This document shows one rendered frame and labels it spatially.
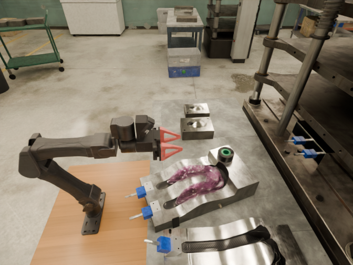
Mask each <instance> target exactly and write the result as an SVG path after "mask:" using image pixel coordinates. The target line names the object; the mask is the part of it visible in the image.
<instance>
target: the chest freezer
mask: <svg viewBox="0 0 353 265"><path fill-rule="evenodd" d="M60 2H61V3H62V7H63V10H64V14H65V17H66V21H67V24H68V27H69V30H70V33H71V34H73V36H75V34H118V36H120V34H121V33H122V32H123V31H124V29H125V24H124V17H123V10H122V2H121V0H60Z"/></svg>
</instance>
